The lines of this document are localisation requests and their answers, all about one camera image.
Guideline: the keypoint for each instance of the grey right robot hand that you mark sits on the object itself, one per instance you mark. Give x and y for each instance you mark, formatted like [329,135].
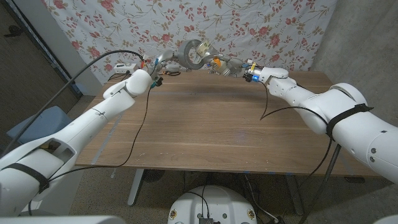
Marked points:
[234,67]

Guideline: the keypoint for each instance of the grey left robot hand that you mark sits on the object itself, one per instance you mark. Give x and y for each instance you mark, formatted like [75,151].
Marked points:
[169,57]

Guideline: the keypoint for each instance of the grey duct tape roll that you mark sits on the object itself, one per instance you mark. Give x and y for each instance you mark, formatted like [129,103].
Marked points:
[185,53]

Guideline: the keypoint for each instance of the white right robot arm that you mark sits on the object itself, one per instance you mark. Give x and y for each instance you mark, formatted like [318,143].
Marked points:
[342,118]

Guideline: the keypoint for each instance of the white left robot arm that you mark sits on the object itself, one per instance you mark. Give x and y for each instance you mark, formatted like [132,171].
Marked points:
[87,124]

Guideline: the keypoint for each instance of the orange and black scissors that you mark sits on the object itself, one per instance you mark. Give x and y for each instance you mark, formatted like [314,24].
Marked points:
[174,73]

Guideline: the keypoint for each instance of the floral backdrop cloth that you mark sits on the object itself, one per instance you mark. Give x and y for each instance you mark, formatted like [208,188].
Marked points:
[202,25]

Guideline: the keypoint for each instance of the white charger power strip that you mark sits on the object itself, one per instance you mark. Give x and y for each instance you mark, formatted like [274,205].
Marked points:
[124,68]

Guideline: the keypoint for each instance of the dark round floor fan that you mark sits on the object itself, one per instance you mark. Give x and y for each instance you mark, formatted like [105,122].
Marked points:
[154,175]

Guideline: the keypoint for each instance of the white table leg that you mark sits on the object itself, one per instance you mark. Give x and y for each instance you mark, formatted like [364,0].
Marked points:
[136,186]

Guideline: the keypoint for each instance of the white robot torso base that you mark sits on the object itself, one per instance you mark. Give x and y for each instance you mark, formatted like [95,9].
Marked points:
[214,202]

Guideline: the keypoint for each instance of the blue-grey storage box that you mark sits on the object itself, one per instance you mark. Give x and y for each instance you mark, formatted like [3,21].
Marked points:
[43,123]

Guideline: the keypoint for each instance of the grey table leg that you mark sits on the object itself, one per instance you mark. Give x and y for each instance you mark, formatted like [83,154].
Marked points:
[294,196]

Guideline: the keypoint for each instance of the white robot chest rim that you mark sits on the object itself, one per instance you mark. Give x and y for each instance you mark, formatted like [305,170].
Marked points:
[62,220]

